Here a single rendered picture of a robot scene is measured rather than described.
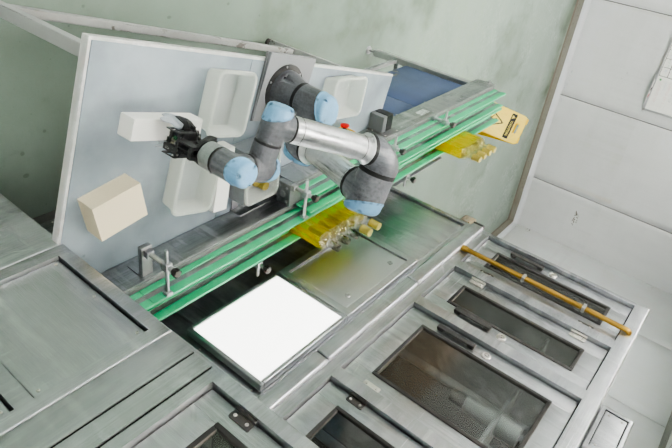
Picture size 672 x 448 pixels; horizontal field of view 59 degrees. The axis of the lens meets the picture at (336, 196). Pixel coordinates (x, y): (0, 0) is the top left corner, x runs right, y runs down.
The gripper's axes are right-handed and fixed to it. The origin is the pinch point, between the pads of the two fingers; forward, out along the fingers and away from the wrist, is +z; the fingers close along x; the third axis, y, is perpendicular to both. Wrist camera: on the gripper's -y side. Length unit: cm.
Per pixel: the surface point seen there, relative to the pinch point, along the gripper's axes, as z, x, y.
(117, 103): 12.3, -2.8, 7.4
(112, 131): 12.3, 5.5, 7.5
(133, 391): -46, 44, 34
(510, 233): 71, 186, -698
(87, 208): 7.5, 26.5, 14.8
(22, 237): 22, 41, 24
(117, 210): 4.9, 27.0, 6.9
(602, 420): -128, 66, -111
